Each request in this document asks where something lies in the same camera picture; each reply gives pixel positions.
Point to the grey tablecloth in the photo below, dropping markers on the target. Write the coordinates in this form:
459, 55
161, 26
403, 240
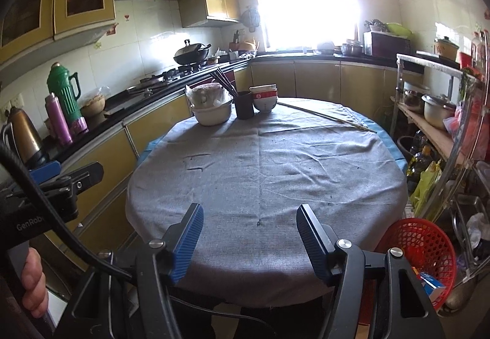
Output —
268, 178

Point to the green thermos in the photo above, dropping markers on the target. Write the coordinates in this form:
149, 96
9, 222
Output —
63, 93

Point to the blue white box clear tray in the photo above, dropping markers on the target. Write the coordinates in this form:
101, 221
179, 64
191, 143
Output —
434, 285

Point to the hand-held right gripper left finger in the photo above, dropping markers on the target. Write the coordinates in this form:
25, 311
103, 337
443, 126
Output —
187, 243

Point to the black gas stove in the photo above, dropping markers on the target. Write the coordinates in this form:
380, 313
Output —
172, 74

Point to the blue table cover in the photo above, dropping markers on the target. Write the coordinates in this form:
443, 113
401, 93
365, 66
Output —
386, 132

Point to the small potted plant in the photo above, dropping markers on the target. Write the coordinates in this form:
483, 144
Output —
374, 25

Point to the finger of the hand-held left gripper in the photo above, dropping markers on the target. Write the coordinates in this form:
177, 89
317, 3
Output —
46, 171
84, 176

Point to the pink plastic bag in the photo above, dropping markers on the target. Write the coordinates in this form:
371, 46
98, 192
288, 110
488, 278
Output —
455, 118

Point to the cooking oil bottle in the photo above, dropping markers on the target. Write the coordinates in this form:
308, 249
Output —
419, 161

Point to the steel pot with lid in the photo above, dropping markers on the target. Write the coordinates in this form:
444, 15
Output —
438, 113

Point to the yellow plastic bag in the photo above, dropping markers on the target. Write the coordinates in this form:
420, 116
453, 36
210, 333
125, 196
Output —
427, 189

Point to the long thin wooden stick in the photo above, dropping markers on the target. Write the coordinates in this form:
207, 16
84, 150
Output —
325, 116

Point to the white pot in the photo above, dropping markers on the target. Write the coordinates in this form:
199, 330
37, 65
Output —
326, 47

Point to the red plastic basket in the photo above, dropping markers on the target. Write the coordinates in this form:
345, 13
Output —
425, 239

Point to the white basin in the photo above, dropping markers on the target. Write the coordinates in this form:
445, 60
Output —
212, 115

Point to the knife block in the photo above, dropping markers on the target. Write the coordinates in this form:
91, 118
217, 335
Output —
234, 42

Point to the green plastic basin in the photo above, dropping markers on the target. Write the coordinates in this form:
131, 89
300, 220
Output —
400, 29

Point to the steel bowls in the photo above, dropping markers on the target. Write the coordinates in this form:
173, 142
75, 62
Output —
351, 48

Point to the white and red bowls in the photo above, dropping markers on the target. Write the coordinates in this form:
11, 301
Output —
264, 99

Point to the small pink cup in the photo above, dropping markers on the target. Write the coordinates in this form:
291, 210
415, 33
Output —
79, 126

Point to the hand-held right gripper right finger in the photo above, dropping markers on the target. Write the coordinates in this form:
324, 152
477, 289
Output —
314, 243

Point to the plastic covered bowl stack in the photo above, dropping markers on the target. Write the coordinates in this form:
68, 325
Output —
208, 93

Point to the hanging round strainer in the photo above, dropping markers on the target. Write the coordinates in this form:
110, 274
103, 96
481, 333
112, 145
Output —
250, 19

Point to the person's left hand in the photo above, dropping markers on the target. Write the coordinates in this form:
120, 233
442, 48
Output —
35, 281

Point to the tall pink thermos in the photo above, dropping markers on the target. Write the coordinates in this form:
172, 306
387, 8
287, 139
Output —
57, 120

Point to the red cup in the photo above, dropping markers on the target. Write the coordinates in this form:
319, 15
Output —
466, 60

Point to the glass door wall cabinet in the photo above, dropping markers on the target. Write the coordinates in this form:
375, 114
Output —
57, 5

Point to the black wok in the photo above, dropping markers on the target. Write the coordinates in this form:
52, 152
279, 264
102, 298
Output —
191, 53

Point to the dark microwave oven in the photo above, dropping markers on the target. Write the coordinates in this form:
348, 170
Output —
386, 44

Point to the enamel pot with lid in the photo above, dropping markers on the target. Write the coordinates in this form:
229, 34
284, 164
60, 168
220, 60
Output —
446, 48

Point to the brass coloured kettle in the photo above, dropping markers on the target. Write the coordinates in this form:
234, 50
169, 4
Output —
23, 136

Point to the steel ladle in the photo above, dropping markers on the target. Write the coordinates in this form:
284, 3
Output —
457, 297

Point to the metal shelf rack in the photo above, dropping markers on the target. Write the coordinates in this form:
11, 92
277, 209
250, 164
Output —
421, 61

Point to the yellow upper cabinet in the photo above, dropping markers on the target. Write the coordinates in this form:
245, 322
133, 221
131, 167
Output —
210, 5

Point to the glass lid pot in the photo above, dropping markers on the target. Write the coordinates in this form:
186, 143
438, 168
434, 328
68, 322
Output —
415, 97

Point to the woven basket bowl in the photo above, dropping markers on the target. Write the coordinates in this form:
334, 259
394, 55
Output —
93, 105

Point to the yellow base cabinets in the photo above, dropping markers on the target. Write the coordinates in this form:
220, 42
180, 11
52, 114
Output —
111, 155

